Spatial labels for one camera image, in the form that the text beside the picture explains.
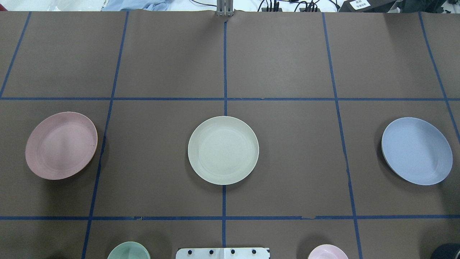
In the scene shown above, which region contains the pink plate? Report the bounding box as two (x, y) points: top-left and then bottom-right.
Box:
(25, 111), (98, 180)

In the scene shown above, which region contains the green plate under blue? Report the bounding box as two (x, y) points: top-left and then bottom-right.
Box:
(381, 142), (405, 179)

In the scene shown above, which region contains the cream plate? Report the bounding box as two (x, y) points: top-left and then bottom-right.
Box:
(187, 116), (260, 185)

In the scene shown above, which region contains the light blue cloth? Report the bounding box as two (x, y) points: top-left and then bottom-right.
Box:
(102, 0), (169, 12)

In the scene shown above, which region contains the pink bowl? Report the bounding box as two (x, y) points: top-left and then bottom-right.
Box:
(307, 244), (348, 259)

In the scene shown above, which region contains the green bowl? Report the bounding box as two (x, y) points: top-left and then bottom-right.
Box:
(107, 241), (151, 259)

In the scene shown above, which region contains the dark blue pot with lid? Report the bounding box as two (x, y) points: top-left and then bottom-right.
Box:
(430, 243), (460, 259)

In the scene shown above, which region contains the aluminium frame post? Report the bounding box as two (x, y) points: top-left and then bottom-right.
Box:
(216, 0), (234, 17)

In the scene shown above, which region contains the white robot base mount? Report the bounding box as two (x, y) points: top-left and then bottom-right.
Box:
(175, 247), (271, 259)

